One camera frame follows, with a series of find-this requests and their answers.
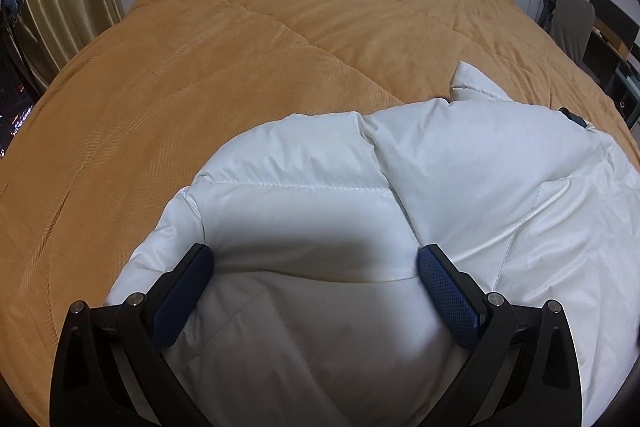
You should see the white puffer jacket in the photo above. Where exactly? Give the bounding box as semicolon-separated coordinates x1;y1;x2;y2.
107;63;639;426

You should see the mustard yellow quilt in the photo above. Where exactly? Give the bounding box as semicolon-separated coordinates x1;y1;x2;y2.
1;0;639;426

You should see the black computer monitor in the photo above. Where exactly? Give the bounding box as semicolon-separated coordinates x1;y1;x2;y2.
589;0;639;46

